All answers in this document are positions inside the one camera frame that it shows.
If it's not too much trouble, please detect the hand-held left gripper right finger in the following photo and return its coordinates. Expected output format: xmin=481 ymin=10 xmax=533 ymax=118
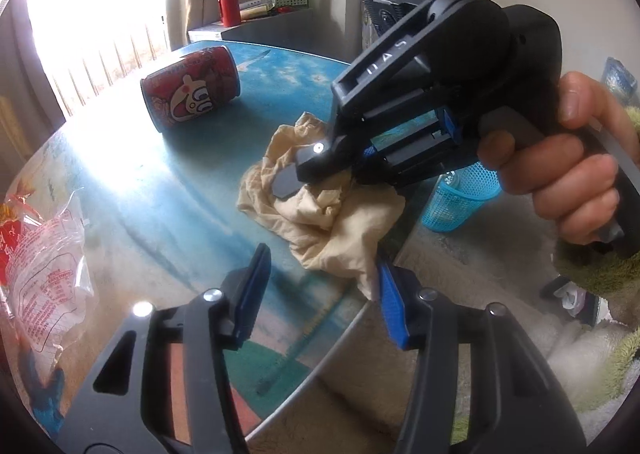
xmin=377 ymin=261 xmax=588 ymax=454

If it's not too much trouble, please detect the grey cabinet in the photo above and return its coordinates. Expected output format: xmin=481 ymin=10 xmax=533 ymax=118
xmin=187 ymin=8 xmax=321 ymax=46

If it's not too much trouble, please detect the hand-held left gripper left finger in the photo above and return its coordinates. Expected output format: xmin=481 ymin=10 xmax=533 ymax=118
xmin=50 ymin=243 xmax=273 ymax=454

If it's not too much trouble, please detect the window grille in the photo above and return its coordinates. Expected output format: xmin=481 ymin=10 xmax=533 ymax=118
xmin=47 ymin=14 xmax=171 ymax=120

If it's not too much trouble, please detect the red thermos bottle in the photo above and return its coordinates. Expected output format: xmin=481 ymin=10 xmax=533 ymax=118
xmin=217 ymin=0 xmax=242 ymax=28

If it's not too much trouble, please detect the red cartoon drink can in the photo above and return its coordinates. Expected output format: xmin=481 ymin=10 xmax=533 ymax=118
xmin=140 ymin=45 xmax=242 ymax=134

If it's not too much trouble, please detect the red snack packet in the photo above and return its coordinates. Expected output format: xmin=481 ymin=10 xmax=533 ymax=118
xmin=0 ymin=194 xmax=31 ymax=295

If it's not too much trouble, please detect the blue mesh plastic basket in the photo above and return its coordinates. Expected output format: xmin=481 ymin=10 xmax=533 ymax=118
xmin=420 ymin=164 xmax=502 ymax=234

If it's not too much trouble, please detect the person's right hand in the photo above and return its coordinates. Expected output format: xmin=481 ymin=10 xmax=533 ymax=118
xmin=475 ymin=71 xmax=640 ymax=247

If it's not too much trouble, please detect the beige cloth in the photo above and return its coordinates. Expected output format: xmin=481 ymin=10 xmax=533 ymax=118
xmin=236 ymin=111 xmax=407 ymax=300

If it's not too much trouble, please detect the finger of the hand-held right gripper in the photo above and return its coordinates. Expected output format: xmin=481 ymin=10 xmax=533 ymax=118
xmin=350 ymin=144 xmax=481 ymax=187
xmin=272 ymin=134 xmax=361 ymax=197

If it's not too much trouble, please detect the green fluffy cloth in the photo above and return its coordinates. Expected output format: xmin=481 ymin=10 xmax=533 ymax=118
xmin=550 ymin=106 xmax=640 ymax=415

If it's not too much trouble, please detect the clear red-printed plastic bag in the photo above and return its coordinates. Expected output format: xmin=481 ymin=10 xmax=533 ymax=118
xmin=5 ymin=186 xmax=98 ymax=352

